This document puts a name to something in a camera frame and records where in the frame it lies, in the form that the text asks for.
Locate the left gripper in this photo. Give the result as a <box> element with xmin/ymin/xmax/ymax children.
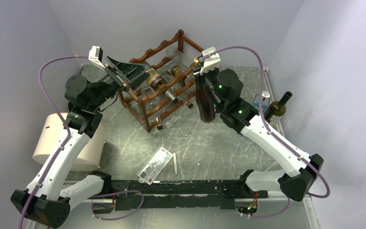
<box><xmin>89</xmin><ymin>55</ymin><xmax>151</xmax><ymax>110</ymax></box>

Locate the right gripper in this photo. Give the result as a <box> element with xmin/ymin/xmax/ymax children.
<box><xmin>193</xmin><ymin>64</ymin><xmax>224</xmax><ymax>111</ymax></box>

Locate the dark red wine bottle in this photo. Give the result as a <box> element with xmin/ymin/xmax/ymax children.
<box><xmin>193</xmin><ymin>57</ymin><xmax>215</xmax><ymax>123</ymax></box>

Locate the blue square bottle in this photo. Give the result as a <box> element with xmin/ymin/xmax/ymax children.
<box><xmin>253</xmin><ymin>91</ymin><xmax>271</xmax><ymax>112</ymax></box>

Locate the green wine bottle white label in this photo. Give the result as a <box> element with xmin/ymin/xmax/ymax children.
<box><xmin>264</xmin><ymin>91</ymin><xmax>293</xmax><ymax>126</ymax></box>

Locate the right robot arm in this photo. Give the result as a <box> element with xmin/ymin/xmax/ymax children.
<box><xmin>193</xmin><ymin>68</ymin><xmax>324</xmax><ymax>201</ymax></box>

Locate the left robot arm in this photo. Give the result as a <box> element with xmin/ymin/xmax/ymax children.
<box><xmin>10</xmin><ymin>57</ymin><xmax>148</xmax><ymax>229</ymax></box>

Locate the clear bottle bottom row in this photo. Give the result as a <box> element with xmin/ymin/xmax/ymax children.
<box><xmin>143</xmin><ymin>87</ymin><xmax>164</xmax><ymax>130</ymax></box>

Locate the green bottle brown label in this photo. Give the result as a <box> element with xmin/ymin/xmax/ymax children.
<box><xmin>143</xmin><ymin>68</ymin><xmax>179</xmax><ymax>104</ymax></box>

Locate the wooden wine rack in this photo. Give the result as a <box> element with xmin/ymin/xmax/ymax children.
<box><xmin>118</xmin><ymin>29</ymin><xmax>203</xmax><ymax>133</ymax></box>

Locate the clear bottle lower rack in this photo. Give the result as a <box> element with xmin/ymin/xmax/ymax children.
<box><xmin>166</xmin><ymin>46</ymin><xmax>193</xmax><ymax>69</ymax></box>

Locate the white pen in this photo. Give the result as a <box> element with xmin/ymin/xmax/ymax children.
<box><xmin>173</xmin><ymin>152</ymin><xmax>178</xmax><ymax>175</ymax></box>

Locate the white cylindrical container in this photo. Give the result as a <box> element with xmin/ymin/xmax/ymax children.
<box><xmin>32</xmin><ymin>114</ymin><xmax>107</xmax><ymax>172</ymax></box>

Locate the white printed card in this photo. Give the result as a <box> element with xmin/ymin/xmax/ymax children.
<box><xmin>137</xmin><ymin>146</ymin><xmax>173</xmax><ymax>185</ymax></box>

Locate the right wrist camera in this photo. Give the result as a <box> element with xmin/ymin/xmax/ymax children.
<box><xmin>193</xmin><ymin>46</ymin><xmax>221</xmax><ymax>75</ymax></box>

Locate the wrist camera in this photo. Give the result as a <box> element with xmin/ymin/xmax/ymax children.
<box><xmin>88</xmin><ymin>46</ymin><xmax>105</xmax><ymax>69</ymax></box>
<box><xmin>193</xmin><ymin>46</ymin><xmax>221</xmax><ymax>75</ymax></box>

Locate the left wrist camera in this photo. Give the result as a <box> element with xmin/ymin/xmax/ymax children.
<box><xmin>88</xmin><ymin>46</ymin><xmax>105</xmax><ymax>69</ymax></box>

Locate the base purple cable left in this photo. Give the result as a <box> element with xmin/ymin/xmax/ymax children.
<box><xmin>91</xmin><ymin>189</ymin><xmax>146</xmax><ymax>221</ymax></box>

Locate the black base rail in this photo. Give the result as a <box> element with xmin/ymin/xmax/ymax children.
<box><xmin>85</xmin><ymin>171</ymin><xmax>269</xmax><ymax>212</ymax></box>

